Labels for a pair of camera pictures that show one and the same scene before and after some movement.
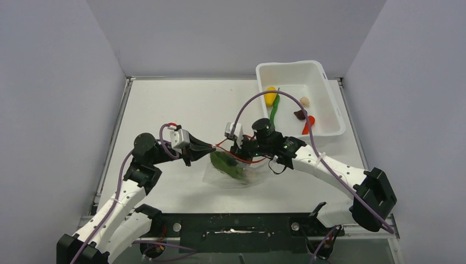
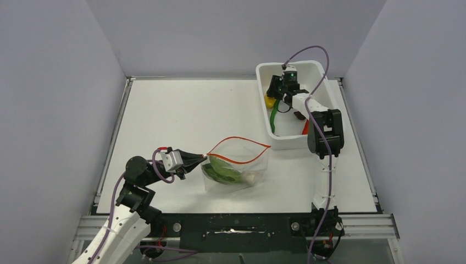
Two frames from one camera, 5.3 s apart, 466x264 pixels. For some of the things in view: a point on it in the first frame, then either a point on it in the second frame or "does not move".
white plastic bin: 300,100 does not move
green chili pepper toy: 273,112 does not move
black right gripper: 239,150 to 277,81
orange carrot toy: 306,129 does not move
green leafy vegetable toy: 226,163 to 221,171
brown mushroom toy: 300,114 does not move
